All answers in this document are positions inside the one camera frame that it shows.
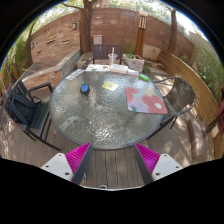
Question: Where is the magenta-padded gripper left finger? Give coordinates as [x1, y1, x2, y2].
[40, 142, 93, 186]

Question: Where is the yellow printed card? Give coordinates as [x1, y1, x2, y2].
[101, 80, 120, 92]

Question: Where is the grey wall box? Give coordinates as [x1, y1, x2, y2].
[92, 34, 104, 46]

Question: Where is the dark wooden slatted chair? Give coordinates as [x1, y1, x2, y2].
[81, 44, 125, 69]

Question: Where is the floral pink mouse pad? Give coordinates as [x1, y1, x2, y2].
[125, 86, 169, 116]

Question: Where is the brown stone block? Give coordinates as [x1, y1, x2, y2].
[186, 118, 208, 158]

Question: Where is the dark red folded umbrella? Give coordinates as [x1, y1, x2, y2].
[214, 84, 224, 128]

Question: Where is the clear plastic cup with straw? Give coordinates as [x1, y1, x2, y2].
[107, 47, 119, 66]

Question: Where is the white licence plate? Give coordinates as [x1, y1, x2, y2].
[64, 68, 85, 82]

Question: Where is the forked tree trunk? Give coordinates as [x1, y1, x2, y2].
[63, 0, 98, 54]

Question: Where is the white concrete planter with plants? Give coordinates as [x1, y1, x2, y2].
[122, 53, 146, 74]

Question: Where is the beige stone slab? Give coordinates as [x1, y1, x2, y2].
[142, 43, 162, 63]

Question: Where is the brown wicker chair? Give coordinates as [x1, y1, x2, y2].
[146, 76, 197, 139]

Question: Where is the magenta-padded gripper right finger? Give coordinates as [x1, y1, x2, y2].
[133, 142, 184, 186]

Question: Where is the green plastic packet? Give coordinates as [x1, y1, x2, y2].
[138, 73, 151, 82]

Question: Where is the thin pale booklet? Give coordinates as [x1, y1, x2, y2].
[126, 68, 140, 78]

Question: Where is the black slatted garden chair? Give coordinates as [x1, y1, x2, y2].
[2, 79, 62, 152]

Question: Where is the stone garden counter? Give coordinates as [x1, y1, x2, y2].
[21, 49, 82, 89]

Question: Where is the wooden garden lamp post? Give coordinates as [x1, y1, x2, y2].
[134, 10, 149, 58]

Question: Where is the blue and black computer mouse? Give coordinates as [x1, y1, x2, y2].
[80, 83, 91, 95]

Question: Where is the slim tree trunk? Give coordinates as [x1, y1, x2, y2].
[168, 8, 179, 54]

